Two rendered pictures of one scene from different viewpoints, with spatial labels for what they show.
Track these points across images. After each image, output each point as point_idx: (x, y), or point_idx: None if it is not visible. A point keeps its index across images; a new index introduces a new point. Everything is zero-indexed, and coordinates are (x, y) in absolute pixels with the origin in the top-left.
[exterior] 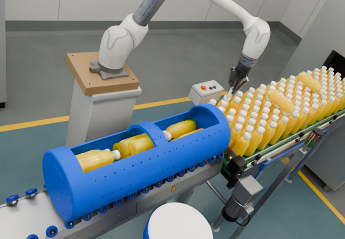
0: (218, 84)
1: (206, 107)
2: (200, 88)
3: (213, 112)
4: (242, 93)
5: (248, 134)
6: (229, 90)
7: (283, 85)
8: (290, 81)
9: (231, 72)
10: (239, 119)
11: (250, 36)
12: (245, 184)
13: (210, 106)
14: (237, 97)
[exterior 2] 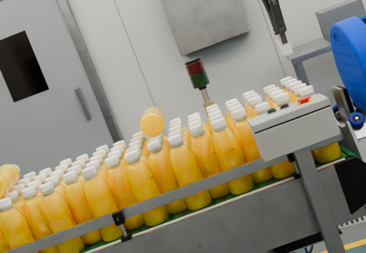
0: (252, 121)
1: (358, 19)
2: (313, 99)
3: (353, 16)
4: (215, 120)
5: (286, 78)
6: (288, 37)
7: (71, 171)
8: (34, 187)
9: (279, 5)
10: (278, 87)
11: None
12: None
13: (348, 22)
14: (238, 110)
